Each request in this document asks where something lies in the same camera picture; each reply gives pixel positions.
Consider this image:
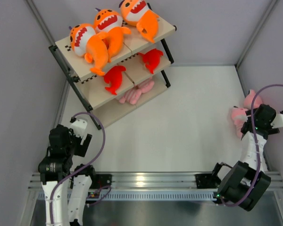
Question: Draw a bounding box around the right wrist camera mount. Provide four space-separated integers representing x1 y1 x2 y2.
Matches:
271 113 283 129

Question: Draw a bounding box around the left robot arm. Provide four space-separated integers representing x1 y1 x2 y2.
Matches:
38 120 97 226

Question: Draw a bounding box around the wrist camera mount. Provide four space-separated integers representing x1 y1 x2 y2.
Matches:
271 113 283 129
69 117 87 140

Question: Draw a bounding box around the beige three-tier shelf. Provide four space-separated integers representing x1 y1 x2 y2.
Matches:
49 4 177 130

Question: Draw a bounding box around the orange shark plush facing up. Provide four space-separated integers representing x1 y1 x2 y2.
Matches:
119 0 159 43

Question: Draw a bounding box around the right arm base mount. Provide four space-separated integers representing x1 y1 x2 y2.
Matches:
195 173 221 189

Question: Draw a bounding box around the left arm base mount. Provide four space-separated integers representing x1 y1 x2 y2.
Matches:
90 173 112 189

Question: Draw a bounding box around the pink striped plush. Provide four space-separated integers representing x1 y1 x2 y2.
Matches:
231 106 248 139
137 78 155 94
116 88 142 105
243 89 263 109

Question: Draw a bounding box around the small red shark plush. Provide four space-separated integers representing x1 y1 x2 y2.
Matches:
138 48 164 74

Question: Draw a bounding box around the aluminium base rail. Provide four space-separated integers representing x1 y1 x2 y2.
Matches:
28 171 283 201

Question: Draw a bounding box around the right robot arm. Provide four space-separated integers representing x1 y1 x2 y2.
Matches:
210 104 279 211

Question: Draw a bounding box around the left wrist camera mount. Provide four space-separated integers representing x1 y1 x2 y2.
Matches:
69 117 87 140

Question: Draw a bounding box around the orange shark plush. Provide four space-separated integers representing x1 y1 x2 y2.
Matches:
93 8 132 63

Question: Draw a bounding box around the large red shark plush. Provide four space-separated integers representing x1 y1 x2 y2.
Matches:
104 65 126 95

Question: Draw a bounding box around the orange shark plush face down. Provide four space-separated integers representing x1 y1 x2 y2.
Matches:
70 23 109 76

